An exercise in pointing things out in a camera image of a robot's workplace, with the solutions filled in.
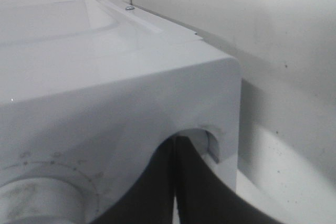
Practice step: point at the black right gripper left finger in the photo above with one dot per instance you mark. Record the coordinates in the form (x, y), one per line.
(151, 198)

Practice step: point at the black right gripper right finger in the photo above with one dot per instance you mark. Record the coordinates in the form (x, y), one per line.
(202, 197)

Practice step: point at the white upper microwave knob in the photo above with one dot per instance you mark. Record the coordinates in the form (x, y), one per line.
(47, 192)

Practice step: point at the white microwave oven body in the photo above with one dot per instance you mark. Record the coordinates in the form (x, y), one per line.
(99, 84)

